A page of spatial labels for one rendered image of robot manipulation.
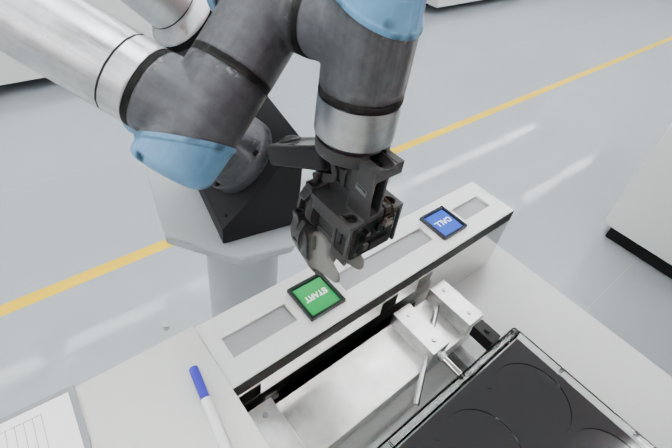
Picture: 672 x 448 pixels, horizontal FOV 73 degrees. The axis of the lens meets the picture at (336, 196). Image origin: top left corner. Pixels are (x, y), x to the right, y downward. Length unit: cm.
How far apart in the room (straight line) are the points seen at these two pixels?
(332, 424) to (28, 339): 140
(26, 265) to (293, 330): 162
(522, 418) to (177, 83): 56
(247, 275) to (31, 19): 69
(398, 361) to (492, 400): 13
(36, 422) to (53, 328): 131
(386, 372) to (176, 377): 28
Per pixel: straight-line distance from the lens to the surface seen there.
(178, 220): 92
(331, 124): 39
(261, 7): 40
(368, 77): 36
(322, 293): 62
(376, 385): 66
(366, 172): 40
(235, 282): 102
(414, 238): 73
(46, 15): 44
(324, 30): 36
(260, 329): 59
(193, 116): 38
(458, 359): 75
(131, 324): 180
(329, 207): 44
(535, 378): 72
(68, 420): 56
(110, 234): 211
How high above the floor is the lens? 145
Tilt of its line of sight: 40 degrees down
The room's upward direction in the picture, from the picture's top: 9 degrees clockwise
